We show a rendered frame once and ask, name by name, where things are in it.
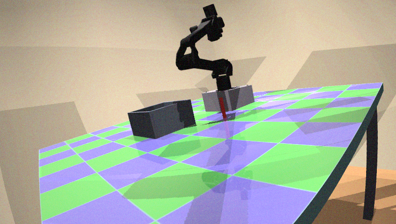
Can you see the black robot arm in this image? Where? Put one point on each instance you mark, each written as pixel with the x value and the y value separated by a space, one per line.
pixel 212 27

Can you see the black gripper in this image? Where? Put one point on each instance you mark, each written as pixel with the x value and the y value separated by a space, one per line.
pixel 192 29

